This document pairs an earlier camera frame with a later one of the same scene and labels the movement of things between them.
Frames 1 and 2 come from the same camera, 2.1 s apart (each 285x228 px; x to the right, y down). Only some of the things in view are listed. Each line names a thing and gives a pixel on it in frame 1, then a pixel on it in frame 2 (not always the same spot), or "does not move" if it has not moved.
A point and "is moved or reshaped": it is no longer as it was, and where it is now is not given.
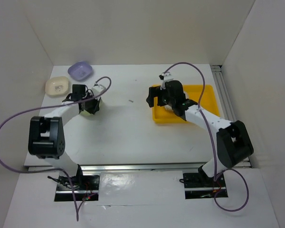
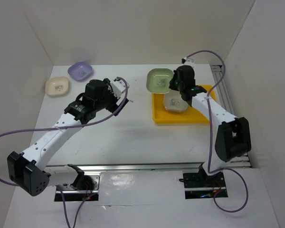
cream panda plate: x=57 y=86 does not move
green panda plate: x=86 y=113 is moved or reshaped
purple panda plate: x=80 y=70 does not move
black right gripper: x=155 y=91 -> x=172 y=85
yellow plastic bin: x=162 y=115 does not move
